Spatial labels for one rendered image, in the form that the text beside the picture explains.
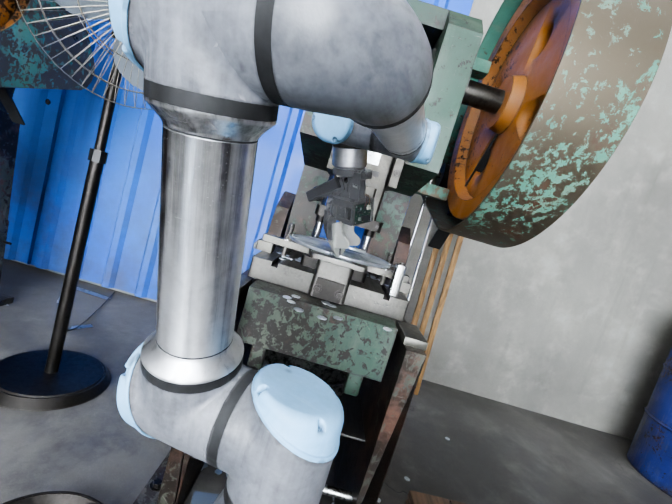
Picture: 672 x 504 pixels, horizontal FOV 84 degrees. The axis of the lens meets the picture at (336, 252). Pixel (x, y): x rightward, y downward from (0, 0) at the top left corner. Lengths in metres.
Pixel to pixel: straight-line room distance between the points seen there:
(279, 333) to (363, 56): 0.79
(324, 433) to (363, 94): 0.34
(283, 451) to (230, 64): 0.37
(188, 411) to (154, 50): 0.36
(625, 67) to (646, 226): 2.09
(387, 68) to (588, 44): 0.66
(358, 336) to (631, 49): 0.82
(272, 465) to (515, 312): 2.31
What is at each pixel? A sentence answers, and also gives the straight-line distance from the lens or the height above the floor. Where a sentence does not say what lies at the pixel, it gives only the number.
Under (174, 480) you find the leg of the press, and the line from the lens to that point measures 1.17.
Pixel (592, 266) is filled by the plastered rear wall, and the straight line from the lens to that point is 2.81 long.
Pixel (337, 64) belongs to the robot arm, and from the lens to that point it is 0.29.
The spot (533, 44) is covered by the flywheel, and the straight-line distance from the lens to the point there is 1.35.
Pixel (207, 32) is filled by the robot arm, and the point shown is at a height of 0.99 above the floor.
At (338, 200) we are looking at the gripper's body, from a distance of 0.82.
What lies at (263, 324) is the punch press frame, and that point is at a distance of 0.98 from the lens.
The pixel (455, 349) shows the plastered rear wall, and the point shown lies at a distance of 2.58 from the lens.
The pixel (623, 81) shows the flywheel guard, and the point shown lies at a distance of 0.96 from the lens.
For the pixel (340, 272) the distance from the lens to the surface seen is 0.99.
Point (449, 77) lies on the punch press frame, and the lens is 1.12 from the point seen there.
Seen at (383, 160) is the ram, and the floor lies 1.06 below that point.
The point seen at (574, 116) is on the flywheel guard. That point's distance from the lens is 0.92.
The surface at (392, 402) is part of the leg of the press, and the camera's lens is 0.99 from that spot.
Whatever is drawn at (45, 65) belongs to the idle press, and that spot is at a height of 1.10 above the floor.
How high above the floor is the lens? 0.89
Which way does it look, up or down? 6 degrees down
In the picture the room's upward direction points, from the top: 17 degrees clockwise
